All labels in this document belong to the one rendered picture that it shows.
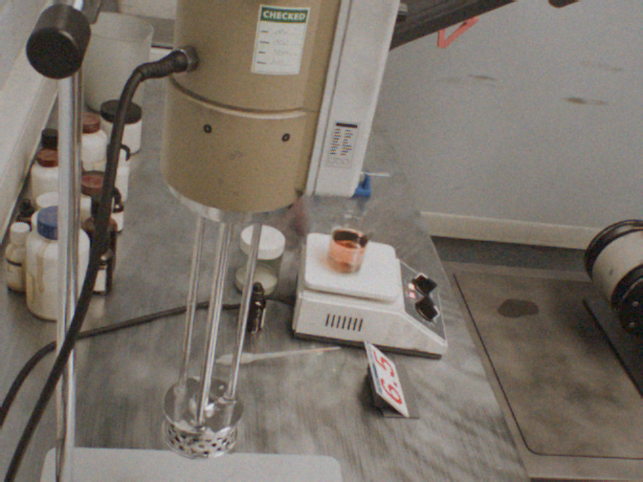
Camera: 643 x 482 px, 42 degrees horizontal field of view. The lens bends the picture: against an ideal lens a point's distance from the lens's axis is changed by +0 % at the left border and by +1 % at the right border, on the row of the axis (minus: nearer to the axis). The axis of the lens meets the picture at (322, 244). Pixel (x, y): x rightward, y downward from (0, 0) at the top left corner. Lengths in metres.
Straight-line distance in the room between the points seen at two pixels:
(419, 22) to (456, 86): 1.48
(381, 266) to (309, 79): 0.59
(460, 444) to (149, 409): 0.35
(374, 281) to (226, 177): 0.55
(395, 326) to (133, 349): 0.32
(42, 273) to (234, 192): 0.53
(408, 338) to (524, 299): 0.96
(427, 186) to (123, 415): 1.97
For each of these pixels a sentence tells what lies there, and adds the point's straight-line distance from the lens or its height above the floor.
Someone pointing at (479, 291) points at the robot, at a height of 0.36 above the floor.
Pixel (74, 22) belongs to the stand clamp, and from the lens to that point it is 0.46.
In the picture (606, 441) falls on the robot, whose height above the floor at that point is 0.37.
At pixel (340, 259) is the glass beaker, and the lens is 1.02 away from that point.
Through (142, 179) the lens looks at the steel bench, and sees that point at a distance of 1.36.
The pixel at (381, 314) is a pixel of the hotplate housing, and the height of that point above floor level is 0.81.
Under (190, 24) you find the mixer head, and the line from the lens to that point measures 0.51.
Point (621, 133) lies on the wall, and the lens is 2.91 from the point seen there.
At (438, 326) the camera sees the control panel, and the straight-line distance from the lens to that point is 1.09.
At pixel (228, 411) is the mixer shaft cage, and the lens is 0.71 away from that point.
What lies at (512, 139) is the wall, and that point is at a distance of 2.78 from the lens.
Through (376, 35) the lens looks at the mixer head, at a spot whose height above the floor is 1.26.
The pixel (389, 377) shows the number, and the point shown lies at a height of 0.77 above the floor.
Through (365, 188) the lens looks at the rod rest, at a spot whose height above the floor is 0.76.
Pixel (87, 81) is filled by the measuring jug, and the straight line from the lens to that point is 1.56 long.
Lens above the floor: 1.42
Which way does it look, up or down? 32 degrees down
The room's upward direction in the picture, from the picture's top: 12 degrees clockwise
